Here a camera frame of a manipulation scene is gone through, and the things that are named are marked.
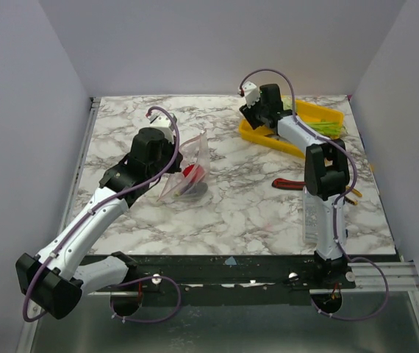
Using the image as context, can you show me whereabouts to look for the red black utility knife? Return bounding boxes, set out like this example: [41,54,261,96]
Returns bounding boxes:
[271,178,305,190]

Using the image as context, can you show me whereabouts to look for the clear pink zip top bag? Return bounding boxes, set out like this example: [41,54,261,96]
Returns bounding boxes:
[157,131,210,202]

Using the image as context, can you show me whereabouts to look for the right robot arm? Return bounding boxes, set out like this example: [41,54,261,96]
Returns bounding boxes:
[239,82,350,288]

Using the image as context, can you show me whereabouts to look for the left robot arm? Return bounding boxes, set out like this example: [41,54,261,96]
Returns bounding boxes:
[15,126,182,323]

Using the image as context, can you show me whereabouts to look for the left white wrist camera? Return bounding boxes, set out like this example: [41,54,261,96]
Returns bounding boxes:
[147,112,175,143]

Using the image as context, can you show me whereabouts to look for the green celery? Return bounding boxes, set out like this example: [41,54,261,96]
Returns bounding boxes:
[307,121,345,140]

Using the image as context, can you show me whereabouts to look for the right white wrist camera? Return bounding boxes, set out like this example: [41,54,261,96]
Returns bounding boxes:
[239,81,260,108]

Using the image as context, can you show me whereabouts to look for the yellow plastic tray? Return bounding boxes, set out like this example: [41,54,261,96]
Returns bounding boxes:
[239,100,344,158]

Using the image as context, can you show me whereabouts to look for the clear plastic screw box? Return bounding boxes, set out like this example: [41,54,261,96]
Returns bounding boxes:
[302,187,318,244]

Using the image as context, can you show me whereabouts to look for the green cabbage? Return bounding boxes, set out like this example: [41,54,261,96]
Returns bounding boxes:
[282,96,292,110]

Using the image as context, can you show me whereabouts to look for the yellow handled pliers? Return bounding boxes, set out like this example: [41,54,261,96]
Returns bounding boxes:
[344,185,363,206]

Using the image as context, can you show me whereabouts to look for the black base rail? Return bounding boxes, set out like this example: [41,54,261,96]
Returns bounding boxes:
[80,253,401,308]

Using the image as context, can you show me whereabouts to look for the aluminium frame rail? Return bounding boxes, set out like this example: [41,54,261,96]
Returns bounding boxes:
[57,97,101,234]

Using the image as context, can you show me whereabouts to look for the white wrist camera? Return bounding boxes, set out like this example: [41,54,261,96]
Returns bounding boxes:
[239,81,260,108]
[147,112,175,143]

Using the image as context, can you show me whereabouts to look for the purple eggplant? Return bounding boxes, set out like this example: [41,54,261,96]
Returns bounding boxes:
[179,182,208,199]

